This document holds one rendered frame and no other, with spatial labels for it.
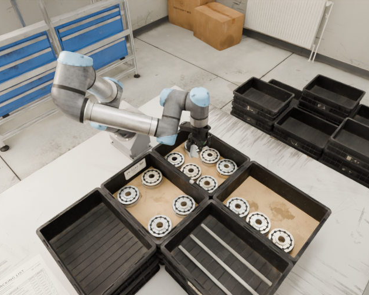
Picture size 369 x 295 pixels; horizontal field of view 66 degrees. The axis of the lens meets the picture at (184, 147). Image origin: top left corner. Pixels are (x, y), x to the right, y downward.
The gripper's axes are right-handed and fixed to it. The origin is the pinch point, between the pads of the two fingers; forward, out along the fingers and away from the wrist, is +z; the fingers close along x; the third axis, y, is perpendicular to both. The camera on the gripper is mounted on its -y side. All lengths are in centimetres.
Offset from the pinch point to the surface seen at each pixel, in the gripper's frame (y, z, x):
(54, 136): -174, 97, -21
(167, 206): 5.6, 14.4, -23.3
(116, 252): 7, 14, -52
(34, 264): -20, 27, -80
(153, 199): -2.0, 14.4, -25.7
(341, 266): 74, 27, 15
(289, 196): 42.0, 11.1, 18.1
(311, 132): 13, 60, 119
